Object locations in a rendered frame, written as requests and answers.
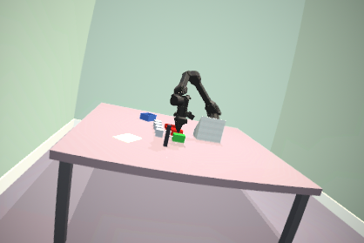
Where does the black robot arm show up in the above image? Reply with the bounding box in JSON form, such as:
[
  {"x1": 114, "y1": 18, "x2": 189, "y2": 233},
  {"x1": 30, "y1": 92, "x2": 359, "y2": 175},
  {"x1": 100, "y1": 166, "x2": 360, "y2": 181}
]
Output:
[{"x1": 170, "y1": 71, "x2": 222, "y2": 120}]

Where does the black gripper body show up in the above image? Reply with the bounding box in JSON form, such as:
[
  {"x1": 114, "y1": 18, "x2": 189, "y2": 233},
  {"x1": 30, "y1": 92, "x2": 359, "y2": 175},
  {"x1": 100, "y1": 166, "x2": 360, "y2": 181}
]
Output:
[{"x1": 173, "y1": 106, "x2": 188, "y2": 124}]

